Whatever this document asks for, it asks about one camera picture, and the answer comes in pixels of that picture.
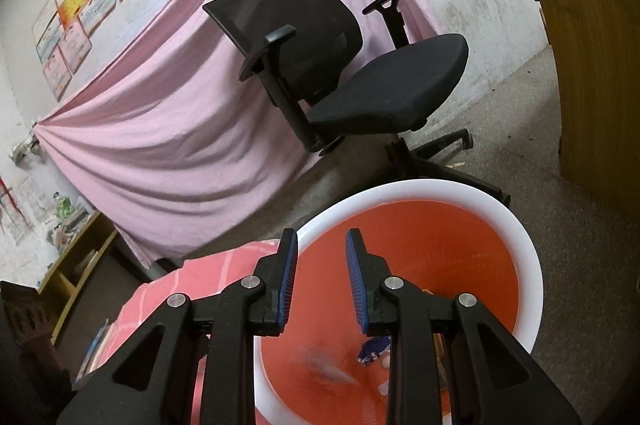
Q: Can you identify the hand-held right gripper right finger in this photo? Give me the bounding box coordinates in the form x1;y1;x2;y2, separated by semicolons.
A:
345;227;583;425

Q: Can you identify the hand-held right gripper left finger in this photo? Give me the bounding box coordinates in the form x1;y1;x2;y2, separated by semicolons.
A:
56;227;300;425

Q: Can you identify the blue blister pack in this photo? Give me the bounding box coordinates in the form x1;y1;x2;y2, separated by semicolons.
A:
355;336;396;368

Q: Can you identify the red bin with white rim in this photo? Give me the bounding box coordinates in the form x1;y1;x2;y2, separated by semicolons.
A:
252;177;543;425

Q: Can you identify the pink hanging curtain cloth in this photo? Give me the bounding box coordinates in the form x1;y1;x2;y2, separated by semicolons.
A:
35;0;441;268

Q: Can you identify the black office chair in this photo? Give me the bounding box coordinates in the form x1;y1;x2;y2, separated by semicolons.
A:
202;0;511;208

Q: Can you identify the yellow wooden shelf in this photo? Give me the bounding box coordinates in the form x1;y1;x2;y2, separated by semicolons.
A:
37;210;118;346

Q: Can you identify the pile of packets and bottle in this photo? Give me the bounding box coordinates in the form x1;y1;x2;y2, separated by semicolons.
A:
47;190;88;246

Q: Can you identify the brown wooden cabinet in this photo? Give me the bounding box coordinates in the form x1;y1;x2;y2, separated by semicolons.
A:
505;0;640;210

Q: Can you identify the dark wooden bed frame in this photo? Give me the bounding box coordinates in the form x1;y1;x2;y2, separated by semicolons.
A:
0;280;76;425

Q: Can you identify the red and white wall poster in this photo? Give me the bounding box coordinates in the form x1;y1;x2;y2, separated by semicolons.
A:
0;175;36;246

